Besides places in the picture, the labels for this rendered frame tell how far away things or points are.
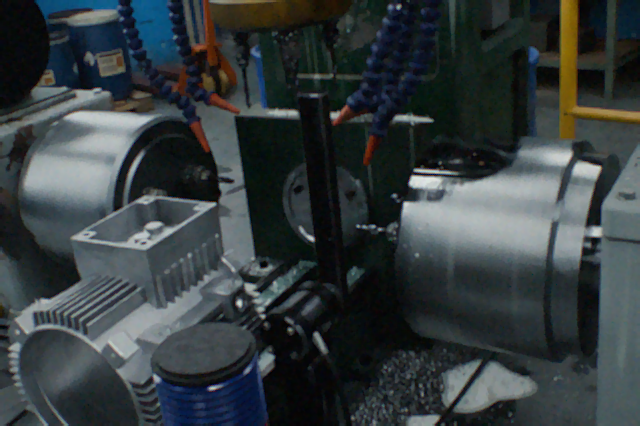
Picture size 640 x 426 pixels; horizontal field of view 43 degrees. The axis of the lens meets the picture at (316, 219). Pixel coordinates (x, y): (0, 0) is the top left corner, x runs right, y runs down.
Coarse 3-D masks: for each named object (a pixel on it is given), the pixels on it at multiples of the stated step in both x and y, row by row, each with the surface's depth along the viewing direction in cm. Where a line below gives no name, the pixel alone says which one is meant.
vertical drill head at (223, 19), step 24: (216, 0) 97; (240, 0) 94; (264, 0) 93; (288, 0) 93; (312, 0) 94; (336, 0) 96; (240, 24) 96; (264, 24) 95; (288, 24) 95; (312, 24) 96; (336, 24) 105; (240, 48) 101; (288, 48) 97; (336, 48) 106
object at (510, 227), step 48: (432, 144) 92; (480, 144) 90; (528, 144) 88; (576, 144) 86; (432, 192) 87; (480, 192) 85; (528, 192) 82; (576, 192) 82; (432, 240) 86; (480, 240) 83; (528, 240) 81; (576, 240) 80; (432, 288) 87; (480, 288) 84; (528, 288) 81; (576, 288) 80; (432, 336) 94; (480, 336) 88; (528, 336) 84; (576, 336) 83
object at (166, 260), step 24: (120, 216) 88; (144, 216) 90; (168, 216) 91; (192, 216) 89; (216, 216) 87; (72, 240) 82; (96, 240) 81; (120, 240) 88; (144, 240) 80; (168, 240) 81; (192, 240) 84; (216, 240) 87; (96, 264) 82; (120, 264) 80; (144, 264) 79; (168, 264) 81; (192, 264) 84; (216, 264) 88; (144, 288) 80; (168, 288) 81
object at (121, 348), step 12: (228, 252) 88; (228, 264) 87; (240, 264) 88; (228, 276) 87; (12, 324) 79; (24, 324) 79; (24, 336) 79; (120, 336) 74; (108, 348) 73; (120, 348) 73; (132, 348) 74; (120, 360) 73
